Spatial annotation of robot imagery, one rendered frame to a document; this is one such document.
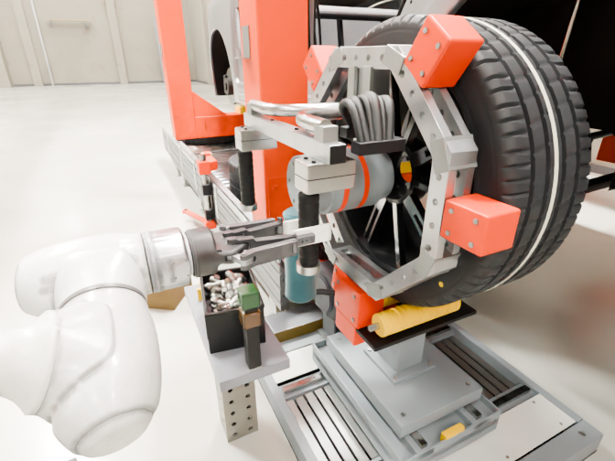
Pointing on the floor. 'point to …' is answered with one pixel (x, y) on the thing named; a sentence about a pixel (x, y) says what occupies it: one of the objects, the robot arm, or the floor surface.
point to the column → (238, 411)
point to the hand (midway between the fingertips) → (307, 230)
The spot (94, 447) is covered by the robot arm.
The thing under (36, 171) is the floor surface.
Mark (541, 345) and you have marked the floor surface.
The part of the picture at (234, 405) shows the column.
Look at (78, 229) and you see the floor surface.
